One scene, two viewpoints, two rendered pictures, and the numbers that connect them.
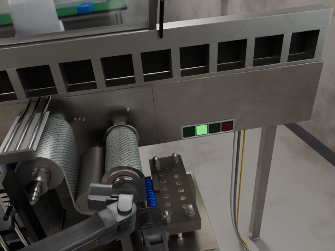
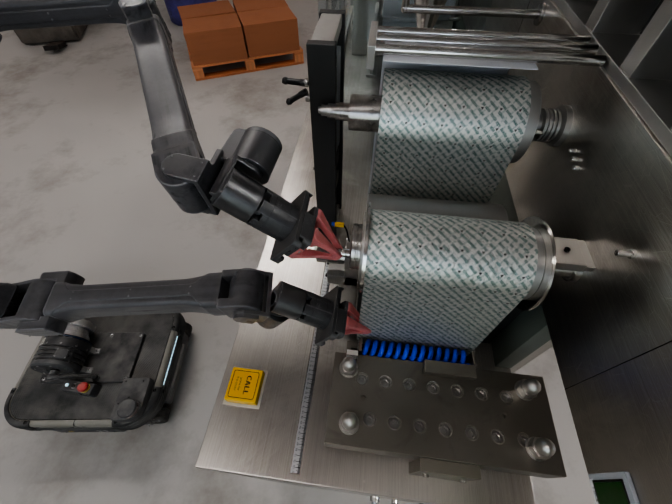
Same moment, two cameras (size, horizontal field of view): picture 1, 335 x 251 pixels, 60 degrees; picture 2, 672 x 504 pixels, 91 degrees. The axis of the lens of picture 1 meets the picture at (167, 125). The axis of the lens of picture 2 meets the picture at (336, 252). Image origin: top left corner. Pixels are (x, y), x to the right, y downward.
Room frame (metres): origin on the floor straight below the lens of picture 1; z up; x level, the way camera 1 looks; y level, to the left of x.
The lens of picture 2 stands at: (0.75, -0.16, 1.68)
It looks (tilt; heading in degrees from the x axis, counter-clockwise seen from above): 54 degrees down; 103
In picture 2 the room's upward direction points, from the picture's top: straight up
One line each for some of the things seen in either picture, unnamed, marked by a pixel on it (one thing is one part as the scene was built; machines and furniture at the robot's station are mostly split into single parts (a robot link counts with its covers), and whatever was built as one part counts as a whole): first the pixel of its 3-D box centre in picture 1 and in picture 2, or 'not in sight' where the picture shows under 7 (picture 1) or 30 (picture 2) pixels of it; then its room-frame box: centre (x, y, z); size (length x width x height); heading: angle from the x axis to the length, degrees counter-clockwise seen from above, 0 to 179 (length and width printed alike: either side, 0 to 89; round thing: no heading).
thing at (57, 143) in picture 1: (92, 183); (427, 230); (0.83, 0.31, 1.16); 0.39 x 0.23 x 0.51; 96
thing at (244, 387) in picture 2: not in sight; (245, 385); (0.51, -0.02, 0.91); 0.07 x 0.07 x 0.02; 6
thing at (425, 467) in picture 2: (192, 189); (441, 471); (0.93, -0.08, 0.96); 0.10 x 0.03 x 0.11; 6
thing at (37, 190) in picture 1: (34, 195); (334, 111); (0.61, 0.41, 1.33); 0.06 x 0.03 x 0.03; 6
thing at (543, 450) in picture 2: (174, 157); (543, 447); (1.07, -0.02, 1.05); 0.04 x 0.04 x 0.04
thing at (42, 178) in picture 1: (38, 181); (366, 113); (0.67, 0.41, 1.33); 0.06 x 0.06 x 0.06; 6
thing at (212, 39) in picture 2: not in sight; (240, 35); (-1.15, 3.44, 0.21); 1.22 x 0.88 x 0.42; 27
